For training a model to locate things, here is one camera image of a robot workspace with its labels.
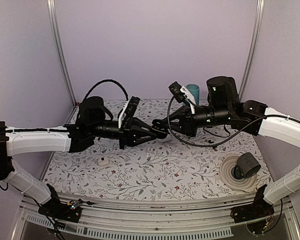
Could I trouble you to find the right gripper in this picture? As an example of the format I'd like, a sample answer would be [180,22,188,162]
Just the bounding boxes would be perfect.
[161,103,232,137]

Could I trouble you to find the dark grey mug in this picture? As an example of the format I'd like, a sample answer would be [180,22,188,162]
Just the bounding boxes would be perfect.
[232,152,261,180]

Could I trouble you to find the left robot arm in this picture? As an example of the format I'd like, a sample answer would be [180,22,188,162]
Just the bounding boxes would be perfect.
[0,96,157,217]

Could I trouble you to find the teal vase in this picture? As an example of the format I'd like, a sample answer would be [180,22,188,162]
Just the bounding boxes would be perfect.
[186,84,200,105]

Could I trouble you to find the beige ribbed plate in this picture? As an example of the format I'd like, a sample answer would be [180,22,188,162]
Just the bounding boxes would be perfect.
[219,155,257,193]

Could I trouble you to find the right aluminium frame post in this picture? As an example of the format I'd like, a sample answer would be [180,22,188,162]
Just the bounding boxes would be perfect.
[238,0,265,101]

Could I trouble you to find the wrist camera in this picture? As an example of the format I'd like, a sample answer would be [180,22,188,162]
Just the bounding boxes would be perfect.
[118,96,141,129]
[168,81,197,115]

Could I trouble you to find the black round earbud case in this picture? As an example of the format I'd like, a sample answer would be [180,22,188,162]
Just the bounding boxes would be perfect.
[151,119,169,139]

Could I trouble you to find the left aluminium frame post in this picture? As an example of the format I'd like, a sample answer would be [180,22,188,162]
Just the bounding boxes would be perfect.
[46,0,77,106]

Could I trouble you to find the left camera cable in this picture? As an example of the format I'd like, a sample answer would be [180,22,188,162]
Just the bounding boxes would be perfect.
[83,79,130,103]

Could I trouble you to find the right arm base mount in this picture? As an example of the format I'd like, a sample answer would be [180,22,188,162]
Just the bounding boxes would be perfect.
[230,184,275,223]

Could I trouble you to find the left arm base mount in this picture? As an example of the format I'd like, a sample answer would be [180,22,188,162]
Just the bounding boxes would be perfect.
[38,184,82,223]

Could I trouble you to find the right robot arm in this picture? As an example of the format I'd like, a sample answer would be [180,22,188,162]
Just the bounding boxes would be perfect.
[160,76,300,218]

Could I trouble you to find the white oval earbud case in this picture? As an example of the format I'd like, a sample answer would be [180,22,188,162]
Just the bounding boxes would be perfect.
[157,136,171,143]

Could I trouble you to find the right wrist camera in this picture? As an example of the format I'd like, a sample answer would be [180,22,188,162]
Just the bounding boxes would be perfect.
[168,81,197,115]

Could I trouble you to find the front aluminium rail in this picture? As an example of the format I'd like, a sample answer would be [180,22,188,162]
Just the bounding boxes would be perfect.
[12,193,300,240]

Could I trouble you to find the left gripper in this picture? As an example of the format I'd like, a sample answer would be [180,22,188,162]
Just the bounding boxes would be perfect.
[89,117,158,150]

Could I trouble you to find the floral table mat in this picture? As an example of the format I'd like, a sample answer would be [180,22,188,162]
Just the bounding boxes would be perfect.
[43,126,272,201]

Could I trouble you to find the white case with black earbud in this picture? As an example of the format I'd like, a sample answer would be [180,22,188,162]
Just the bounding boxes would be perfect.
[96,157,110,167]

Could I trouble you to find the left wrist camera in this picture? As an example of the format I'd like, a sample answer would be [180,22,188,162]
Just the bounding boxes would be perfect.
[118,96,141,129]

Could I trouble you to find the aluminium frame post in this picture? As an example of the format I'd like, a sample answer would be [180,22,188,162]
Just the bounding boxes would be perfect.
[46,0,77,106]
[238,0,265,101]

